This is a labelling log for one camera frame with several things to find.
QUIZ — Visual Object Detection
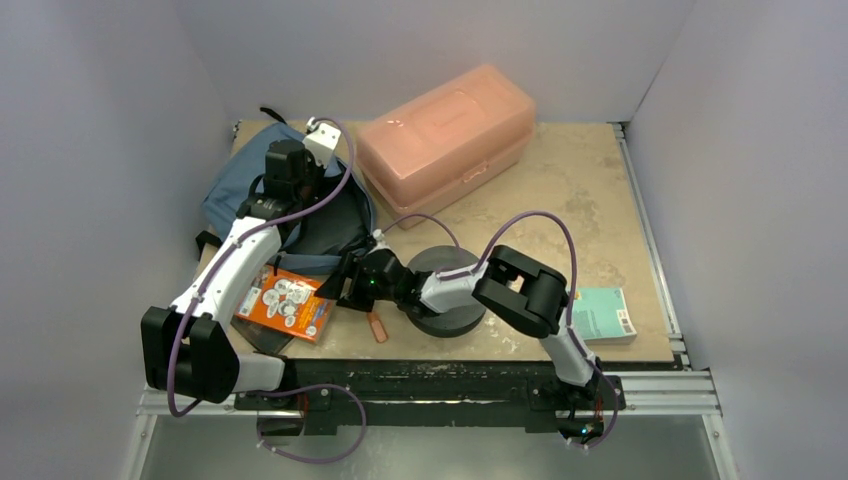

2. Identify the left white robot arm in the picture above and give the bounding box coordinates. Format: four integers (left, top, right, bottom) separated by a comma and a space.
141, 131, 339, 417

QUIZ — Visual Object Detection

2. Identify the black aluminium base frame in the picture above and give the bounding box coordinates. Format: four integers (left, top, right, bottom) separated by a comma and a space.
139, 357, 723, 439

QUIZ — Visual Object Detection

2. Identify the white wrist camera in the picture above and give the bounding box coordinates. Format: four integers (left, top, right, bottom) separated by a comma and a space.
303, 117, 342, 168
371, 229, 390, 251

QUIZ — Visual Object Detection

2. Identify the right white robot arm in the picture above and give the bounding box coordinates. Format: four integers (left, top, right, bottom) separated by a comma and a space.
316, 245, 601, 407

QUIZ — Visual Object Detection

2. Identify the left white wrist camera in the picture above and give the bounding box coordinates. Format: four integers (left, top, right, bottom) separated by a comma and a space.
303, 117, 342, 168

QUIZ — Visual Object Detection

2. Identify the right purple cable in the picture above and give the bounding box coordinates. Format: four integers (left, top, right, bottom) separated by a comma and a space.
380, 210, 621, 452

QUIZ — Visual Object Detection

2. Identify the teal paperback book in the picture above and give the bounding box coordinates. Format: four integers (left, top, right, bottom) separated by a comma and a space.
572, 287, 638, 344

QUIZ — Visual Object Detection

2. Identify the pink plastic storage box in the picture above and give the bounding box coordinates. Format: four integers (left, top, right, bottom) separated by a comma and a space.
356, 65, 536, 229

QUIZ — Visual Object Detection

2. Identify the blue student backpack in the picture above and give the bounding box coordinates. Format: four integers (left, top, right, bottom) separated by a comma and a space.
195, 109, 377, 275

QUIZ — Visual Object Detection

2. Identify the copper coloured marker pen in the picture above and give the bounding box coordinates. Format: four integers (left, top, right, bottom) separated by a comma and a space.
366, 312, 389, 344

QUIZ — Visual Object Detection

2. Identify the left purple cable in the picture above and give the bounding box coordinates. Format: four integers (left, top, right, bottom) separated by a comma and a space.
165, 117, 358, 419

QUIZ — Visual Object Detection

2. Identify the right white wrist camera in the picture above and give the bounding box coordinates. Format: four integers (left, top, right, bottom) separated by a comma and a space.
371, 229, 390, 251

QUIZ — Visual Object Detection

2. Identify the orange illustrated book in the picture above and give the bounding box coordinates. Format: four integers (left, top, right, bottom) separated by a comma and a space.
232, 266, 333, 355

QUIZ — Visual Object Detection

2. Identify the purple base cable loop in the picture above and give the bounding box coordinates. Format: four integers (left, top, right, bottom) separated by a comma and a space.
256, 380, 369, 465

